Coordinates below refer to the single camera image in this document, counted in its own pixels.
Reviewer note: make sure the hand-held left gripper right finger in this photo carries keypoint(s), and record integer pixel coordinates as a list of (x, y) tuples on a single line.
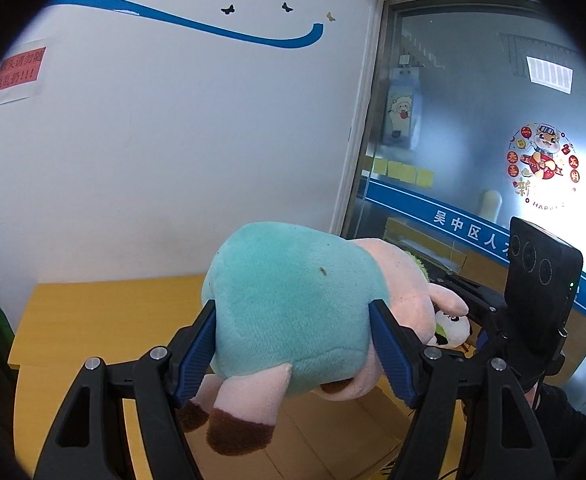
[(393, 355)]

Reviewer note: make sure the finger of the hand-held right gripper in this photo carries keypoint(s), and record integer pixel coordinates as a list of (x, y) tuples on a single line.
[(473, 295), (490, 342)]

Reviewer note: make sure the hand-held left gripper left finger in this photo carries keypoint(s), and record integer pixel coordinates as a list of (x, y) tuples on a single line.
[(198, 355)]

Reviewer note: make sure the small panda plush toy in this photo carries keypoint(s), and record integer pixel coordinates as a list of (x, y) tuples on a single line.
[(450, 332)]

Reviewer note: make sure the pig plush toy teal shirt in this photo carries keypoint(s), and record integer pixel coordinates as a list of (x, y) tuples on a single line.
[(283, 300)]

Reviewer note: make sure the brown cardboard box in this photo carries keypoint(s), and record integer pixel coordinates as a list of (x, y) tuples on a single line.
[(323, 440)]

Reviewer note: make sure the person's right forearm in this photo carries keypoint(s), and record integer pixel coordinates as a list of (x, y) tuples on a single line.
[(563, 425)]

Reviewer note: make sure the blue window band decal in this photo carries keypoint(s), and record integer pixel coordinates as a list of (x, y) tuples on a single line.
[(423, 210)]

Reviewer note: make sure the yellow sticky note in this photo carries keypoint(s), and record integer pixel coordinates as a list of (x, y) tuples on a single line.
[(409, 172), (379, 165), (394, 169), (425, 177)]

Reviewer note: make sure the round festive window sticker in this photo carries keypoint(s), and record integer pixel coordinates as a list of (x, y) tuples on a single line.
[(543, 160)]

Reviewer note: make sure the hanging sheep cartoon poster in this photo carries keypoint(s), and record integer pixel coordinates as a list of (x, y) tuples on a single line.
[(402, 110)]

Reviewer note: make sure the blue wave wall decal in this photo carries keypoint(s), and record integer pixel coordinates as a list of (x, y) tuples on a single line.
[(198, 22)]

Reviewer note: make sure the red paper wall notice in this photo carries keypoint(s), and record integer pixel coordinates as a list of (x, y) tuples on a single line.
[(20, 72)]

